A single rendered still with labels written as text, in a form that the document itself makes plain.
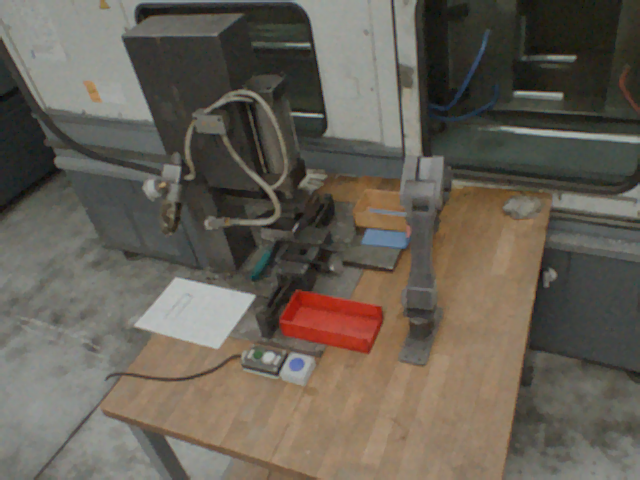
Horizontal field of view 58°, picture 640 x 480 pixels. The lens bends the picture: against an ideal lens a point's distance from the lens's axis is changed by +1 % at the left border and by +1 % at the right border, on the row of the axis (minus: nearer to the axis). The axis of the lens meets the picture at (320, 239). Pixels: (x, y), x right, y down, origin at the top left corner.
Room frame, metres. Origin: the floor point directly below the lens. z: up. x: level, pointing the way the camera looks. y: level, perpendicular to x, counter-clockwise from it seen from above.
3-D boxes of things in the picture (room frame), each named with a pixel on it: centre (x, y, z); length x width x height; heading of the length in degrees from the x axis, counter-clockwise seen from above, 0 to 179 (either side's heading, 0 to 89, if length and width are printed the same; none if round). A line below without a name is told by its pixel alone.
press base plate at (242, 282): (1.37, 0.11, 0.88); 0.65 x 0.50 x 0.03; 150
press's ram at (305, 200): (1.33, 0.13, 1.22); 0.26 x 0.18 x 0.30; 60
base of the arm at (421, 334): (0.97, -0.21, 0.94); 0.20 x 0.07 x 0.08; 150
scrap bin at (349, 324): (1.06, 0.02, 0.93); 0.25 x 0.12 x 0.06; 60
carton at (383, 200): (1.46, -0.26, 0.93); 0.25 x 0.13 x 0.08; 60
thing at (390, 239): (1.35, -0.21, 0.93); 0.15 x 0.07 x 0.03; 63
